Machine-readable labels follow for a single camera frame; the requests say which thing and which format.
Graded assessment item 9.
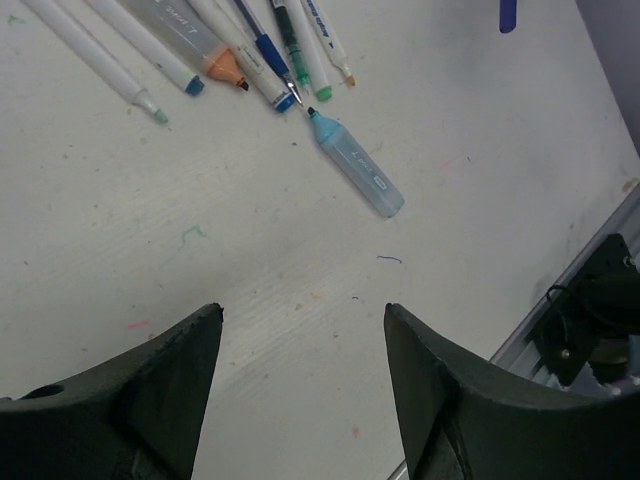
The purple pen cap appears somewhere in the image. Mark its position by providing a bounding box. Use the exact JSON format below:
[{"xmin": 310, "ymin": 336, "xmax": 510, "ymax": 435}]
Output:
[{"xmin": 499, "ymin": 0, "xmax": 517, "ymax": 34}]

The aluminium mounting rail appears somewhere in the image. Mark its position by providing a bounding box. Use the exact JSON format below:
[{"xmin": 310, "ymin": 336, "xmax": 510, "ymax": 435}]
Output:
[{"xmin": 384, "ymin": 191, "xmax": 639, "ymax": 479}]

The light blue capped marker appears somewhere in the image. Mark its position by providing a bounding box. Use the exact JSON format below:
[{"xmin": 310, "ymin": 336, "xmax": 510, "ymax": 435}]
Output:
[{"xmin": 86, "ymin": 0, "xmax": 204, "ymax": 97}]

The dark blue ballpoint pen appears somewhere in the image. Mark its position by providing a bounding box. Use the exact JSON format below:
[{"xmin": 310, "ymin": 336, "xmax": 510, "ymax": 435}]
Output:
[{"xmin": 232, "ymin": 0, "xmax": 303, "ymax": 105}]

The thick light blue marker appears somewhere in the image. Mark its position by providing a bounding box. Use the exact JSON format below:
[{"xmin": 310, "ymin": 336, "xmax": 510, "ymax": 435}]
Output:
[{"xmin": 307, "ymin": 107, "xmax": 405, "ymax": 218}]

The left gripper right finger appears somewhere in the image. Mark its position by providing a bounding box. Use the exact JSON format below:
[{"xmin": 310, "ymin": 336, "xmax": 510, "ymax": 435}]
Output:
[{"xmin": 384, "ymin": 304, "xmax": 639, "ymax": 479}]

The green capped marker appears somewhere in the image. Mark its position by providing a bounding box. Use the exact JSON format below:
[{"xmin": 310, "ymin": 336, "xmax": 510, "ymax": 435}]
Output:
[
  {"xmin": 285, "ymin": 0, "xmax": 333, "ymax": 102},
  {"xmin": 23, "ymin": 0, "xmax": 168, "ymax": 125}
]

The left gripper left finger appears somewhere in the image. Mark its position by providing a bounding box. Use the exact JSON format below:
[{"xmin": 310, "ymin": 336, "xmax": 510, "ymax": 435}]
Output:
[{"xmin": 1, "ymin": 303, "xmax": 223, "ymax": 479}]

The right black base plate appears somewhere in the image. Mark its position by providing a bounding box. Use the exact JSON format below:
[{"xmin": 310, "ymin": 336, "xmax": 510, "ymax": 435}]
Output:
[{"xmin": 533, "ymin": 233, "xmax": 639, "ymax": 387}]

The dark blue capped marker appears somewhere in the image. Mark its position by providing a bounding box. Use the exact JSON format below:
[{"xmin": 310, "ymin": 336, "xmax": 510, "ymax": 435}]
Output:
[{"xmin": 187, "ymin": 0, "xmax": 296, "ymax": 113}]

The orange capped marker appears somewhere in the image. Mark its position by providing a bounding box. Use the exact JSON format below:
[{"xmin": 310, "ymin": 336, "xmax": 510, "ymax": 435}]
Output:
[{"xmin": 121, "ymin": 0, "xmax": 249, "ymax": 91}]

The green capped marker lower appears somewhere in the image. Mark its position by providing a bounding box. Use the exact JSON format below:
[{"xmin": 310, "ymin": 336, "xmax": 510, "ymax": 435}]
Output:
[{"xmin": 285, "ymin": 0, "xmax": 333, "ymax": 102}]

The pink ended marker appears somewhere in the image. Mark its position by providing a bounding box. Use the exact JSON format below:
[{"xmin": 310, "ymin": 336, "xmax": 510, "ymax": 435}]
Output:
[{"xmin": 302, "ymin": 0, "xmax": 356, "ymax": 87}]

